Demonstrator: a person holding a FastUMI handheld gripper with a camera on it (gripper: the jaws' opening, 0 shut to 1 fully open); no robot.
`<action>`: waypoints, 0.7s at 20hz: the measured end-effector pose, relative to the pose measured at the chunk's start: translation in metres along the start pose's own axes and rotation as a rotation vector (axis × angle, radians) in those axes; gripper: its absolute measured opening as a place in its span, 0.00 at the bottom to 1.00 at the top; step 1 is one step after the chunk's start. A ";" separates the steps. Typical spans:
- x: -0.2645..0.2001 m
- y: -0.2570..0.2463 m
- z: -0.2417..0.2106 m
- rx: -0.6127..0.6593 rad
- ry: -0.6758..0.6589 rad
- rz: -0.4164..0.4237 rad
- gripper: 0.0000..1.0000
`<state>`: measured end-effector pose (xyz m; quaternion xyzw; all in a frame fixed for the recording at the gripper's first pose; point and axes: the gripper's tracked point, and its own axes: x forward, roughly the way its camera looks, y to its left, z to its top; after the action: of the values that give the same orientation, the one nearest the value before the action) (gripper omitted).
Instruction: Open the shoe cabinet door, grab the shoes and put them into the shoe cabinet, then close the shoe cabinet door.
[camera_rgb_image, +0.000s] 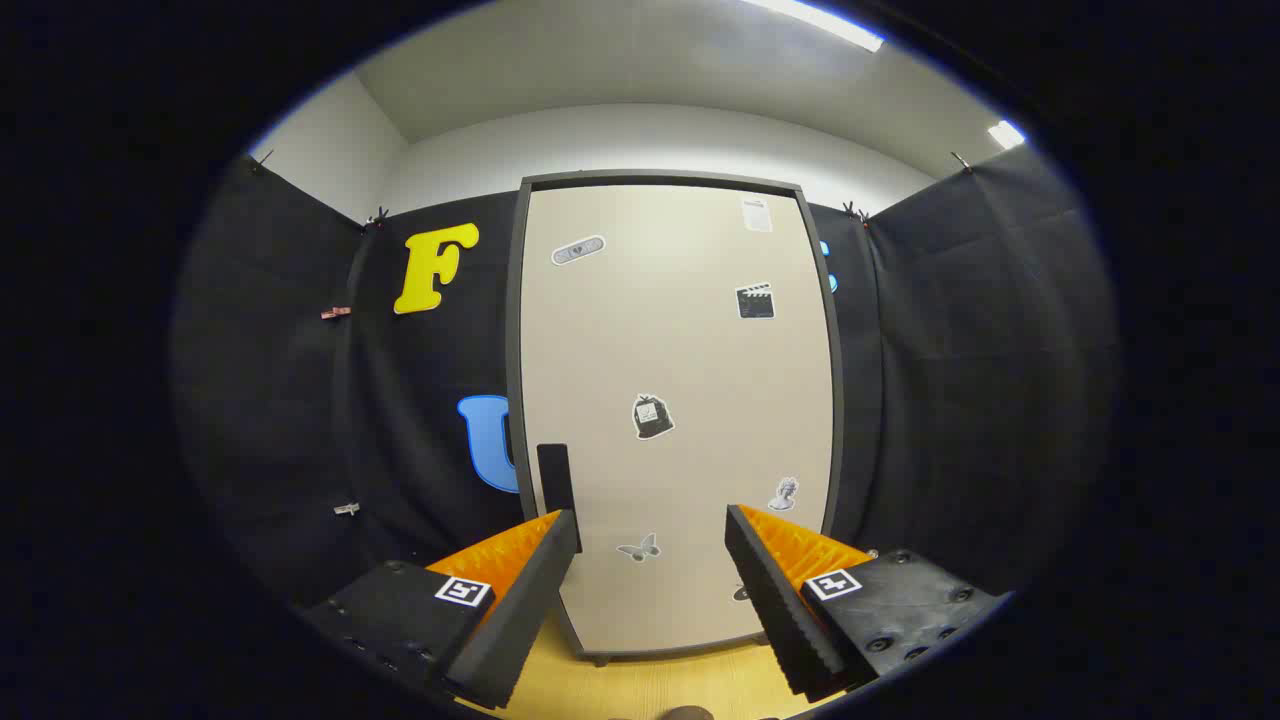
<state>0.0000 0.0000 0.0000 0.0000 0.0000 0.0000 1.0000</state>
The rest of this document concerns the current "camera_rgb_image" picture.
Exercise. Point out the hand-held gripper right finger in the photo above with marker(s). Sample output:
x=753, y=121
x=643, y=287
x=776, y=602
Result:
x=775, y=610

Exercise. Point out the small ceiling light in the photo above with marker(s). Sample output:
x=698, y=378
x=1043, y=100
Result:
x=1006, y=134

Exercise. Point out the black binder clip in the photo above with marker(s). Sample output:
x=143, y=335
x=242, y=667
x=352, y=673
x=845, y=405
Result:
x=856, y=213
x=262, y=158
x=378, y=218
x=960, y=161

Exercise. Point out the grey shoe cabinet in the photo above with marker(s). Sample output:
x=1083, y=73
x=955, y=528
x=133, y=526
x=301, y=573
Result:
x=514, y=350

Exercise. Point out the black backdrop cloth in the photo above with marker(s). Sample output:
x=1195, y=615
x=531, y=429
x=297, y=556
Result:
x=950, y=350

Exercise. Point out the beige shoe cabinet door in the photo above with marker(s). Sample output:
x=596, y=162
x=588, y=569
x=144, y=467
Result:
x=680, y=350

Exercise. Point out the long ceiling light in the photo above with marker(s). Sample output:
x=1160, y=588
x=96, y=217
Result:
x=830, y=25

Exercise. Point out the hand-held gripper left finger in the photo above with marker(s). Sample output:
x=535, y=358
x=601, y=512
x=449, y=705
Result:
x=530, y=610

